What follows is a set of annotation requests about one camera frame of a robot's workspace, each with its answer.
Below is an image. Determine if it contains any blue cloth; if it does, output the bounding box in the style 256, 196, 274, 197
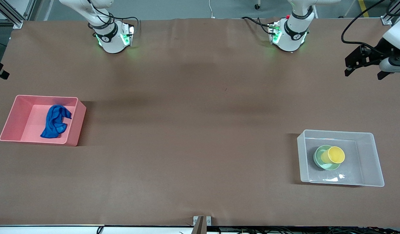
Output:
40, 105, 72, 139

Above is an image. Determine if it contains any yellow cup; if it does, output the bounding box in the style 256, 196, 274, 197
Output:
321, 146, 345, 164

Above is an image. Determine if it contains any pale green bowl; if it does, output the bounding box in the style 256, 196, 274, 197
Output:
313, 145, 342, 171

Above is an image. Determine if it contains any pink plastic bin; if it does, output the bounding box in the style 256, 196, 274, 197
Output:
0, 95, 87, 147

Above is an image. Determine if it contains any clear plastic bin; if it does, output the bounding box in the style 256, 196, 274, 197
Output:
297, 129, 385, 187

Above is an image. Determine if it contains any table cover sheet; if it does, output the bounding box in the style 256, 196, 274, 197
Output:
0, 17, 400, 227

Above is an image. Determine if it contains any dark vertical bar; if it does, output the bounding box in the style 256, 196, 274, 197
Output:
193, 217, 205, 234

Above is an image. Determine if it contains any black looping arm cable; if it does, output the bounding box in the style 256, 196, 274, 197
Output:
341, 0, 387, 50

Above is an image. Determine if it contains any aluminium frame profile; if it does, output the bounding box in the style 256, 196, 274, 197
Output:
381, 0, 400, 26
0, 0, 36, 29

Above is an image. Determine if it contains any black base cable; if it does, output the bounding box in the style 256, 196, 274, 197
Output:
114, 16, 140, 35
241, 16, 276, 35

